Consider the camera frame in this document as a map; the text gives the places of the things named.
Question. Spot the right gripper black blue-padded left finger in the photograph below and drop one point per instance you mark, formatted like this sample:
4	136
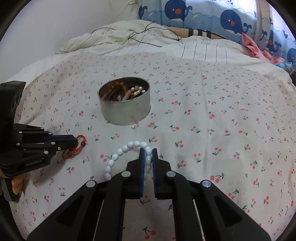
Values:
96	210

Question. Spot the tan striped pillow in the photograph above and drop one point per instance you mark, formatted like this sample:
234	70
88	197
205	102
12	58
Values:
185	33

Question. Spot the person's left hand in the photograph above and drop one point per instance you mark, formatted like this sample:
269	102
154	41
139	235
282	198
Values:
17	183

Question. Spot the cream striped duvet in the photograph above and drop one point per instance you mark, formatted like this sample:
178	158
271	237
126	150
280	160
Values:
126	37

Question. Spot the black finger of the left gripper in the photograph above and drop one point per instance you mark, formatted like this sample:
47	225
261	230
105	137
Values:
60	144

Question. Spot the pink cloth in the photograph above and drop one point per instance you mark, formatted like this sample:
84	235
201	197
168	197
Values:
255	52

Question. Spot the blue whale print curtain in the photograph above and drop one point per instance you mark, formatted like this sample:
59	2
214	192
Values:
229	19

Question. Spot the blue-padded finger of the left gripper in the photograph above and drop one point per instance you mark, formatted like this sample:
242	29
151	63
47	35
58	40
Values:
60	138

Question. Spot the round silver metal tin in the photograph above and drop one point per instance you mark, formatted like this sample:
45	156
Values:
125	101

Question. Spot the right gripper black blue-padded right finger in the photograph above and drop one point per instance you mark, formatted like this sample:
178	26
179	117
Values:
201	210

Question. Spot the cherry print bed sheet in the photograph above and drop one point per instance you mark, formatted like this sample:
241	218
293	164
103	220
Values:
223	123

